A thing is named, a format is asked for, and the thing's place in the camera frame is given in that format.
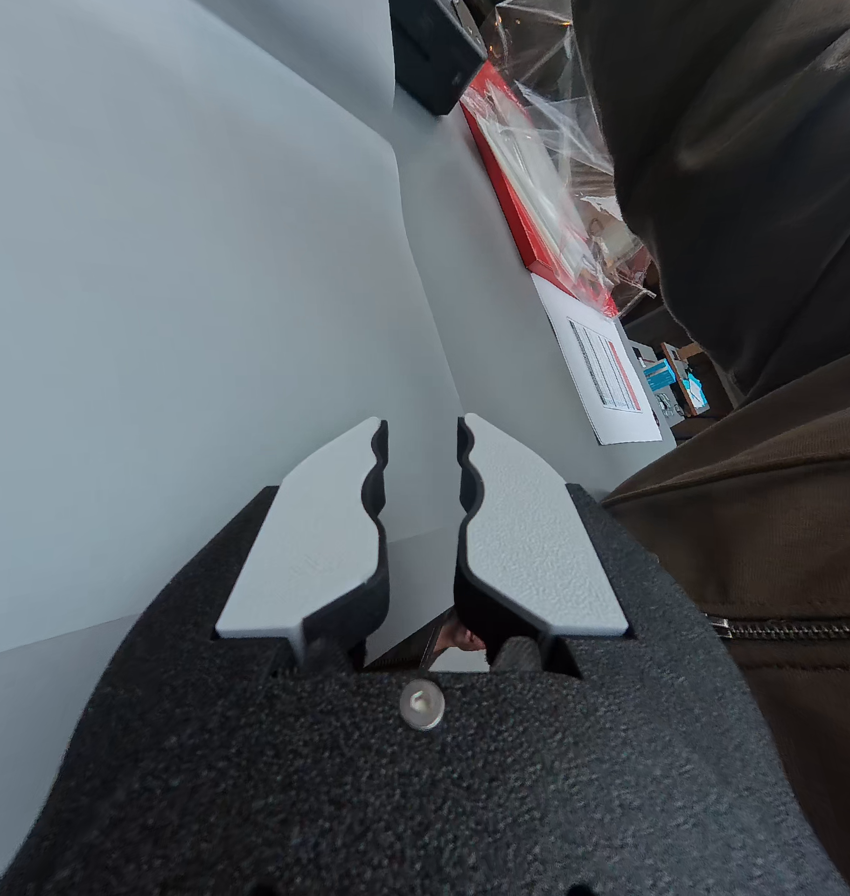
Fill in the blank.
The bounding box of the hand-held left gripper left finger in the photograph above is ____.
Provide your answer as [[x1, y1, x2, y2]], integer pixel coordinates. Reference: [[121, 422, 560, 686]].
[[215, 417, 391, 667]]

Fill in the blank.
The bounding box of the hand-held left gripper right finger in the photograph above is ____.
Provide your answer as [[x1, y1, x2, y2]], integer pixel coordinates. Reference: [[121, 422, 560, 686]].
[[454, 412, 629, 667]]

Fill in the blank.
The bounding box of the person's right forearm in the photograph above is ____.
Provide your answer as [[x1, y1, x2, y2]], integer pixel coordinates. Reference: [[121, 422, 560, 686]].
[[571, 0, 850, 421]]

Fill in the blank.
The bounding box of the grey desk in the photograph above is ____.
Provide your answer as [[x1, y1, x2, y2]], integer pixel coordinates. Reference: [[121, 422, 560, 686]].
[[0, 91, 679, 896]]

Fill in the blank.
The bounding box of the paper sheet with table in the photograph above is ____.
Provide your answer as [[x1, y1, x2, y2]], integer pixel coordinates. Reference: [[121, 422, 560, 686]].
[[529, 272, 664, 447]]

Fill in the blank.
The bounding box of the person's brown jacket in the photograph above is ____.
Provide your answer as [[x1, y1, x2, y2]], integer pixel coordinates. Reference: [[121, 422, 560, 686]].
[[600, 342, 850, 896]]

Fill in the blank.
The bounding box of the red flat box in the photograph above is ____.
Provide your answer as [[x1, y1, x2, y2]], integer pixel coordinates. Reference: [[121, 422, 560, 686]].
[[459, 62, 651, 319]]

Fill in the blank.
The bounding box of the crumpled clear plastic wrap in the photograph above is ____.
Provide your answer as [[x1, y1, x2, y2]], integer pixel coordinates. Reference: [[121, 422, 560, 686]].
[[484, 0, 660, 312]]

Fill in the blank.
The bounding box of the black box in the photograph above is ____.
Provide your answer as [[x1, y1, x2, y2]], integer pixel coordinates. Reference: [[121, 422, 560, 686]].
[[389, 0, 489, 118]]

